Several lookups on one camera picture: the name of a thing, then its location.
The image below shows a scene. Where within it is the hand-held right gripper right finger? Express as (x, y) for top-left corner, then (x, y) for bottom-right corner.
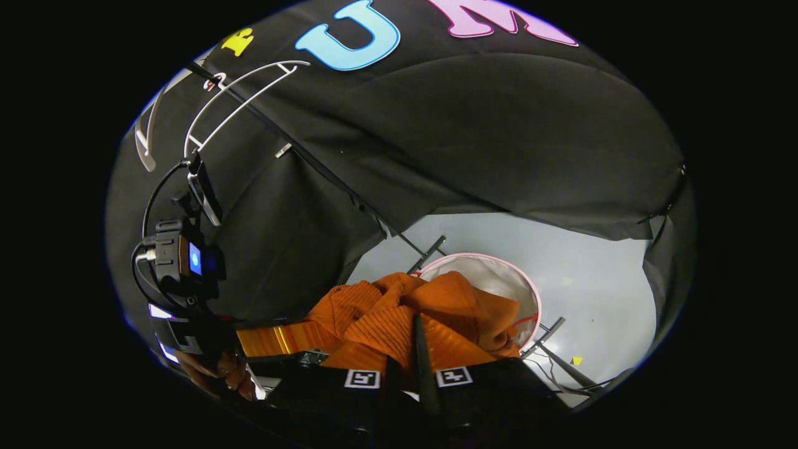
(411, 314), (571, 431)

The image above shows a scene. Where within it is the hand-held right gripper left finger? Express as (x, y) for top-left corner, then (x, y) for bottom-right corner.
(265, 349), (406, 437)

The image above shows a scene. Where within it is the orange knit jacket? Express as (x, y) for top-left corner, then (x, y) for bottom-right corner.
(305, 270), (523, 375)

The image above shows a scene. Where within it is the white pink-rimmed laundry hamper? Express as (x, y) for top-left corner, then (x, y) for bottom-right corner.
(411, 253), (543, 353)

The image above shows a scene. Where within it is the black clothes rack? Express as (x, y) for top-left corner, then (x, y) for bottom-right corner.
(184, 60), (600, 390)

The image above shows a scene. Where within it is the black backdrop cloth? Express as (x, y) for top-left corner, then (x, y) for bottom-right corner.
(105, 0), (698, 375)

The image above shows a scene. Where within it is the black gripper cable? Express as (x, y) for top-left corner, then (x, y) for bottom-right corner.
(131, 160), (189, 300)

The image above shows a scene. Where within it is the black floor cable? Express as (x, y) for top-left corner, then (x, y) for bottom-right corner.
(535, 352), (600, 397)

